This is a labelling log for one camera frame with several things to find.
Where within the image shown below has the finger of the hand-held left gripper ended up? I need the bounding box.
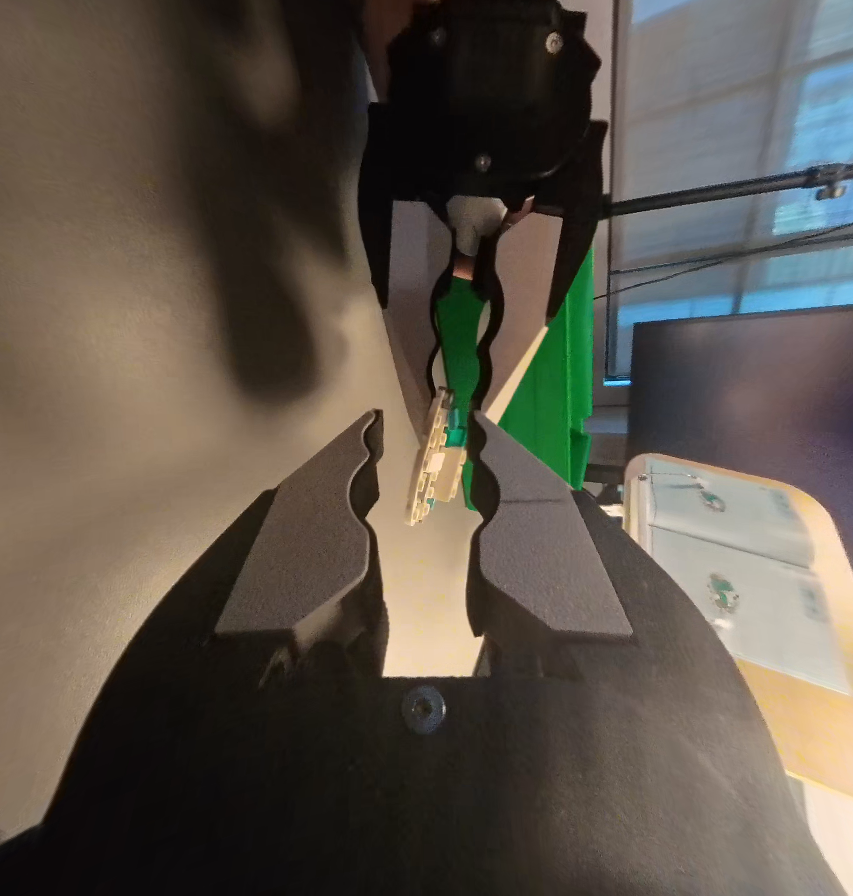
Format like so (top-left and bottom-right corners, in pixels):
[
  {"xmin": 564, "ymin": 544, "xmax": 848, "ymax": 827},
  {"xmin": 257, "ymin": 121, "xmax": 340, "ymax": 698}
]
[
  {"xmin": 470, "ymin": 210, "xmax": 564, "ymax": 423},
  {"xmin": 388, "ymin": 199, "xmax": 462, "ymax": 426}
]

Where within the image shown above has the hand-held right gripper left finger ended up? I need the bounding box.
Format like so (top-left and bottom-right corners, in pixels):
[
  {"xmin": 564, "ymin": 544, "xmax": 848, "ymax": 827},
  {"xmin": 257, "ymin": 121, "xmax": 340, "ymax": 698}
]
[{"xmin": 214, "ymin": 409, "xmax": 390, "ymax": 678}]

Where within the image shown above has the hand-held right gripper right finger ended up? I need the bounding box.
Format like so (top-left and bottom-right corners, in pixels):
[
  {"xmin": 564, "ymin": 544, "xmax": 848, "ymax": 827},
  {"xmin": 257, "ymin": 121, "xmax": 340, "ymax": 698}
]
[{"xmin": 465, "ymin": 409, "xmax": 635, "ymax": 643}]

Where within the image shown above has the round white lego assembly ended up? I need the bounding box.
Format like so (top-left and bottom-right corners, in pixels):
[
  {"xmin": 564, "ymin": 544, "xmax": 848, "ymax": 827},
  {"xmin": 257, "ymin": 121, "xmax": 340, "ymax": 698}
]
[{"xmin": 403, "ymin": 388, "xmax": 469, "ymax": 527}]

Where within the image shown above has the green plastic bin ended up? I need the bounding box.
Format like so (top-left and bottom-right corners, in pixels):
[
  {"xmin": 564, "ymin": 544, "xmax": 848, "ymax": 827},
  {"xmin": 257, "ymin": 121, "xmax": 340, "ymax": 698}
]
[{"xmin": 433, "ymin": 245, "xmax": 595, "ymax": 512}]

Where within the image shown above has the black tripod pole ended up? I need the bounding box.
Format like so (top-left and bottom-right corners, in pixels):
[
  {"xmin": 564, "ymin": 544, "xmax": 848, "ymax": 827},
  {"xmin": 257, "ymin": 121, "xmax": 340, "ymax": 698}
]
[{"xmin": 605, "ymin": 160, "xmax": 853, "ymax": 214}]

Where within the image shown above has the wooden book stand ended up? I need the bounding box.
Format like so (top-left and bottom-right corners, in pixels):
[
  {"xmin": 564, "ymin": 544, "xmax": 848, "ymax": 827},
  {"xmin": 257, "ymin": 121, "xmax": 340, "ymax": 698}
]
[{"xmin": 619, "ymin": 452, "xmax": 853, "ymax": 795}]

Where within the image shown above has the white rounded box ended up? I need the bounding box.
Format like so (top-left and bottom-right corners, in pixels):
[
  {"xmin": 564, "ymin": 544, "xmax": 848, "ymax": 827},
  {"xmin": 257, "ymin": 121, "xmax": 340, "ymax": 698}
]
[{"xmin": 783, "ymin": 766, "xmax": 853, "ymax": 896}]

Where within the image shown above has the thin black cable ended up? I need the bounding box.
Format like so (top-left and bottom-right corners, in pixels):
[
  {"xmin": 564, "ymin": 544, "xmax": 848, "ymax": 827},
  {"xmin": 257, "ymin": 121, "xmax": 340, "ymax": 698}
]
[{"xmin": 594, "ymin": 231, "xmax": 853, "ymax": 302}]

